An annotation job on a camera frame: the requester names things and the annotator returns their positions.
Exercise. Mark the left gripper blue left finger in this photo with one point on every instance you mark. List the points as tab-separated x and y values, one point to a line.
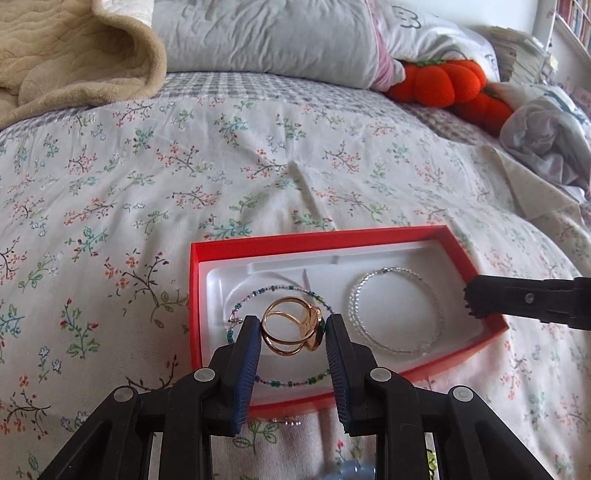
115	441

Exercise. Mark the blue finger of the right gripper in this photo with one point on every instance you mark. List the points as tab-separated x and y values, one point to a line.
558	301

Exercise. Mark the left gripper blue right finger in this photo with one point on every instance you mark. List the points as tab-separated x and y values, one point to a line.
471	441

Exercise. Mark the red Ace jewelry box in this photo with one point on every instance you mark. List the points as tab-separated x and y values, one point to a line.
399	290

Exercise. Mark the crumpled grey white cloth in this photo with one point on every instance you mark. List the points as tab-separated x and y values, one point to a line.
548	134

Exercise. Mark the stack of books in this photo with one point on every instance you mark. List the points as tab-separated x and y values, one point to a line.
521	58

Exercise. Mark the orange pumpkin plush toy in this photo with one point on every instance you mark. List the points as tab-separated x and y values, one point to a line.
457	85

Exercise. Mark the grey white pillow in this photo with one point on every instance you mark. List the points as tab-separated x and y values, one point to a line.
358	44

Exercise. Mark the beige fleece blanket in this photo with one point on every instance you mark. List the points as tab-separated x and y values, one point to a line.
62	54

